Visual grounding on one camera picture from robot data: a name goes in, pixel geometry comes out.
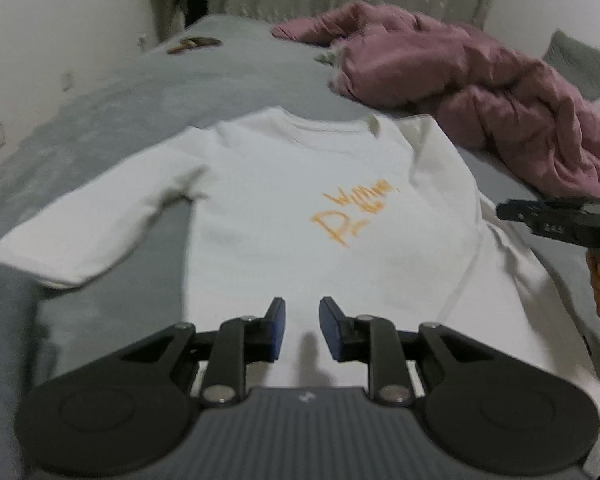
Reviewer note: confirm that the pink quilt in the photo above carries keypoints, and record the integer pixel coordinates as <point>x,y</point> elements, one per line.
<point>455,70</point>

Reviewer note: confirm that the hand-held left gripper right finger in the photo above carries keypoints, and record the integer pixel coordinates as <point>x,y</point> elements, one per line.
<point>327,330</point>

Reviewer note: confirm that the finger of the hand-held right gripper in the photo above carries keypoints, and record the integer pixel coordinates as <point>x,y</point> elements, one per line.
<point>540,217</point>

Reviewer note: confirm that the white sweatshirt with orange print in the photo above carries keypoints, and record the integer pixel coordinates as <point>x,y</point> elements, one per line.
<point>280,210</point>

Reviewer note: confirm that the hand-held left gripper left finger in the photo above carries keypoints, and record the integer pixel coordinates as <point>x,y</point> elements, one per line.
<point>278,330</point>

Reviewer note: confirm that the grey quilted pillow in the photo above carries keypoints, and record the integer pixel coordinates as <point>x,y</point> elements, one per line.
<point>580,65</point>

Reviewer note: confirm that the grey bed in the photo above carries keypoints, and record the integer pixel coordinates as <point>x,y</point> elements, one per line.
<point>155,100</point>

